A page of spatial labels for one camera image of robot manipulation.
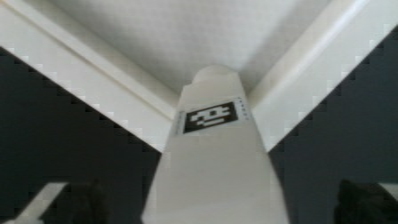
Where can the white desk top tray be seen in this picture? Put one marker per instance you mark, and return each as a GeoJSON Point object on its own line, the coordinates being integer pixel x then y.
{"type": "Point", "coordinates": [119, 49]}

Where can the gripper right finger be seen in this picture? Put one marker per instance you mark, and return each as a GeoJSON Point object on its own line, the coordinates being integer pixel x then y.
{"type": "Point", "coordinates": [366, 203]}

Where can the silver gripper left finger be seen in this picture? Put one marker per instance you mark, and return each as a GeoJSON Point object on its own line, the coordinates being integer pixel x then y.
{"type": "Point", "coordinates": [69, 203]}

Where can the white desk leg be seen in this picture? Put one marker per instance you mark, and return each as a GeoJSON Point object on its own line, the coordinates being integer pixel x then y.
{"type": "Point", "coordinates": [215, 185]}

